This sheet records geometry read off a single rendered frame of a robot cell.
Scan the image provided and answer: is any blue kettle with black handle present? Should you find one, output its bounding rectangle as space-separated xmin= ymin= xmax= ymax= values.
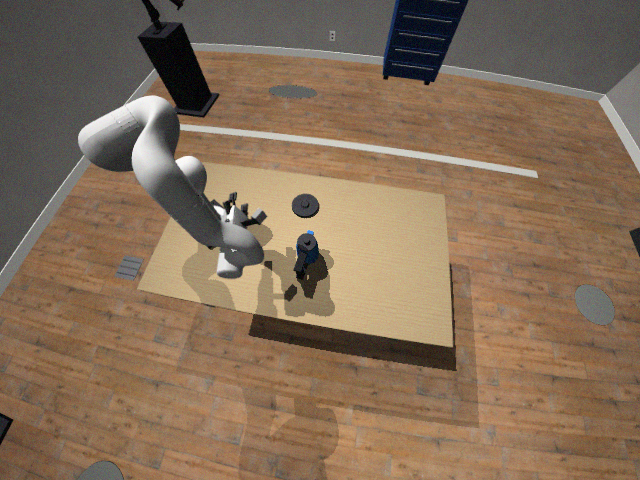
xmin=294 ymin=230 xmax=319 ymax=280

